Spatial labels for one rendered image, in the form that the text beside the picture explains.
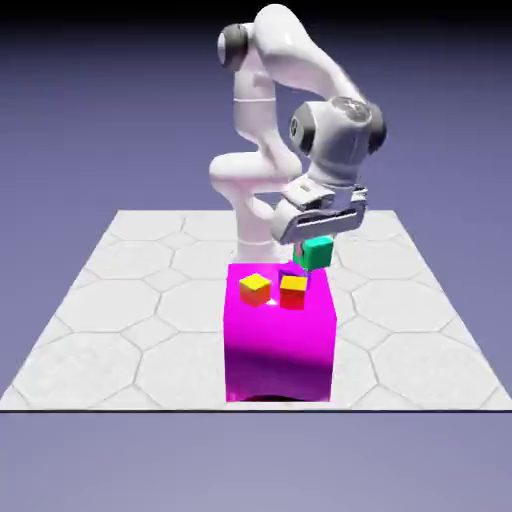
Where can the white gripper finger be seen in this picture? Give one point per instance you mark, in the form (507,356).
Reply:
(297,250)

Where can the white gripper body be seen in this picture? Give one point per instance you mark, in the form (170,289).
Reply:
(316,220)

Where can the small orange cube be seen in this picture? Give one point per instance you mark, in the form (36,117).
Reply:
(254,290)

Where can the large magenta box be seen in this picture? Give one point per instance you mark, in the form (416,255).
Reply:
(278,344)

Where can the small red cube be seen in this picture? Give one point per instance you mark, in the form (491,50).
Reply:
(292,292)

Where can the small purple cube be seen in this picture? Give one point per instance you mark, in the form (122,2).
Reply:
(293,270)

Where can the small green cube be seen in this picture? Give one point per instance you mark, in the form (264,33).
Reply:
(318,252)

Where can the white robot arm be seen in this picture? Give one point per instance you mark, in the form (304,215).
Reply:
(256,120)

